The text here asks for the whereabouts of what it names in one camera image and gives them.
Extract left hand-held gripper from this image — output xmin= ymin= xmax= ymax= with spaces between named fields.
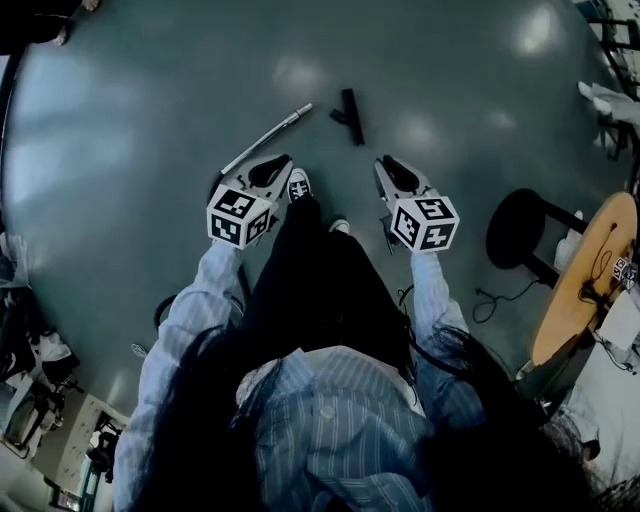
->
xmin=206 ymin=153 xmax=296 ymax=250

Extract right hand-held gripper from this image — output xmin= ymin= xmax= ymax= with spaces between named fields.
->
xmin=373 ymin=154 xmax=461 ymax=254

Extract silver metal vacuum wand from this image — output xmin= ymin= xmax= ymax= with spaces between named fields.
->
xmin=220 ymin=102 xmax=314 ymax=176

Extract black vacuum nozzle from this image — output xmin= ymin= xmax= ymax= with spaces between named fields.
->
xmin=328 ymin=88 xmax=366 ymax=147

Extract person's left forearm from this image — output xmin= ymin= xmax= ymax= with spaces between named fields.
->
xmin=142 ymin=238 xmax=246 ymax=366

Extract person's right forearm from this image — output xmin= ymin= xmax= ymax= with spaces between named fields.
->
xmin=409 ymin=250 xmax=474 ymax=351

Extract person's left black-white sneaker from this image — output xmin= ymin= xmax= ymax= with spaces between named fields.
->
xmin=287 ymin=167 xmax=310 ymax=204

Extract person's black trousers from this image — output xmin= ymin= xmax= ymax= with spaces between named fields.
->
xmin=238 ymin=195 xmax=414 ymax=357

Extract black round stool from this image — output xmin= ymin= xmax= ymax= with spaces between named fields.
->
xmin=485 ymin=188 xmax=590 ymax=290

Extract round wooden table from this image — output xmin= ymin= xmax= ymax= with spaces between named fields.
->
xmin=530 ymin=191 xmax=640 ymax=367

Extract black-white patterned box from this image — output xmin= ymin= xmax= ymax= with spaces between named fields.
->
xmin=610 ymin=255 xmax=640 ymax=291

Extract black table base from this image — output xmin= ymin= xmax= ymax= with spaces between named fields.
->
xmin=514 ymin=329 xmax=596 ymax=416

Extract person's striped blue shirt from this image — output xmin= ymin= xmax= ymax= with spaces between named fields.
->
xmin=112 ymin=344 xmax=496 ymax=512

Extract white paper sheet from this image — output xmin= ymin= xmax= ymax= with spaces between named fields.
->
xmin=597 ymin=289 xmax=640 ymax=351

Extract cluttered equipment rack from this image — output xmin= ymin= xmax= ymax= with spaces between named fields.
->
xmin=0 ymin=279 xmax=126 ymax=501

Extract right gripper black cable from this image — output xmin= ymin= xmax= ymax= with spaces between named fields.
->
xmin=396 ymin=285 xmax=416 ymax=321

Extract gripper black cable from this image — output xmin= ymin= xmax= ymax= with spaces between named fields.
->
xmin=152 ymin=267 xmax=252 ymax=331
xmin=396 ymin=285 xmax=416 ymax=321

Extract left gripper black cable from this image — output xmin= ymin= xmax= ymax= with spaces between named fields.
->
xmin=152 ymin=267 xmax=252 ymax=331

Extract black floor cable with plug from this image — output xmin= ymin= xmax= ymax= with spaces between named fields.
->
xmin=471 ymin=278 xmax=545 ymax=324

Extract black cable on table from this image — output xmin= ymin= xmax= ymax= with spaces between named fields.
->
xmin=579 ymin=222 xmax=619 ymax=307

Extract black metal chair frame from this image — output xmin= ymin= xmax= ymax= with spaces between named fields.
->
xmin=585 ymin=14 xmax=640 ymax=99

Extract black curved rail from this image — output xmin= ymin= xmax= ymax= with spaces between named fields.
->
xmin=0 ymin=47 xmax=32 ymax=211

